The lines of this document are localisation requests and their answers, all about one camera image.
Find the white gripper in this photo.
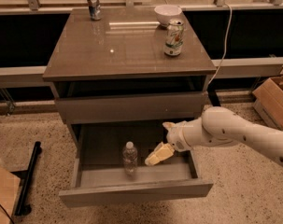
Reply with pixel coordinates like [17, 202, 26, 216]
[145, 121, 191, 166]

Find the clear plastic water bottle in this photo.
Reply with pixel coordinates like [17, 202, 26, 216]
[122, 141, 138, 175]

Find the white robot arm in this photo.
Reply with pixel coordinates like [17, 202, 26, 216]
[145, 106, 283, 167]

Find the open grey drawer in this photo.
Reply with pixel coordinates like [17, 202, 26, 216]
[59, 120, 213, 207]

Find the grey drawer cabinet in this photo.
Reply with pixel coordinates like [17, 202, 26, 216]
[42, 6, 218, 142]

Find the closed grey drawer front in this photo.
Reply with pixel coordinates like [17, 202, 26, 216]
[55, 91, 207, 124]

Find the white green soda can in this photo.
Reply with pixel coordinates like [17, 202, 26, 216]
[163, 19, 184, 56]

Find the cardboard box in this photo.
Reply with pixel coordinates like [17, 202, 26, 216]
[253, 76, 283, 131]

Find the white ceramic bowl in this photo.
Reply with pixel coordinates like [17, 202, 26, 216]
[154, 5, 182, 27]

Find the black metal bar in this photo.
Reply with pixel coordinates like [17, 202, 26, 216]
[15, 141, 42, 216]

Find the blue silver soda can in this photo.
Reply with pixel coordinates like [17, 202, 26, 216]
[87, 0, 101, 21]

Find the white hanging cable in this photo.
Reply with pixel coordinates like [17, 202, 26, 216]
[207, 3, 233, 86]

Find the black thin cable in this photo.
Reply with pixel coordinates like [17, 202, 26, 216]
[0, 190, 16, 224]

